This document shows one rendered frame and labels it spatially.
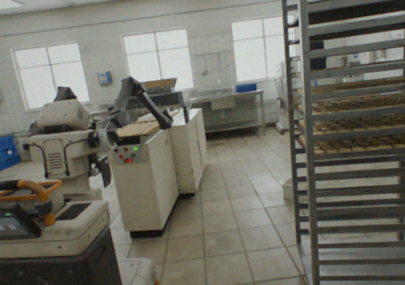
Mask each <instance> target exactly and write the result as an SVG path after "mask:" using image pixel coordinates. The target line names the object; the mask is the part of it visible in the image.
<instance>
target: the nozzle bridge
mask: <svg viewBox="0 0 405 285"><path fill-rule="evenodd" d="M148 96H149V98H150V99H151V100H153V101H154V103H155V105H156V107H157V108H158V109H163V108H174V107H183V114H184V122H189V121H190V116H189V108H188V104H189V95H188V89H182V90H174V91H172V92H165V93H155V94H150V95H148ZM164 96H165V98H164ZM152 97H153V98H152ZM158 97H159V100H160V105H161V106H159V104H158ZM163 98H164V99H165V100H166V105H165V104H164V101H163ZM135 99H136V101H135ZM134 102H135V104H136V103H137V106H138V109H136V106H135V105H134ZM137 111H148V109H147V108H146V107H145V106H144V105H143V108H142V106H141V104H140V100H139V99H138V98H137V97H132V96H131V97H129V100H128V103H127V106H126V109H125V112H126V114H127V115H126V119H127V124H126V125H125V126H124V127H126V126H127V125H129V124H131V121H130V114H129V113H132V112H137Z"/></svg>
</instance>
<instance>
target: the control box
mask: <svg viewBox="0 0 405 285"><path fill-rule="evenodd" d="M134 147H137V151H135V150H134ZM124 148H127V149H128V151H124ZM117 149H118V152H115V150H114V149H113V150H112V154H113V159H114V163H115V164H121V163H134V162H142V161H144V157H143V151H142V145H141V144H135V145H123V146H117ZM131 154H134V155H135V156H134V157H132V156H131ZM119 155H123V157H122V158H119ZM125 159H126V160H127V161H126V160H125ZM129 159H131V162H130V160H129ZM125 161H126V162H125Z"/></svg>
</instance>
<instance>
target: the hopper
mask: <svg viewBox="0 0 405 285"><path fill-rule="evenodd" d="M177 80H178V77H174V78H165V79H159V80H151V81H142V83H143V84H144V85H145V87H146V88H147V91H146V94H147V95H150V94H155V93H165V92H172V91H174V90H175V86H176V83H177Z"/></svg>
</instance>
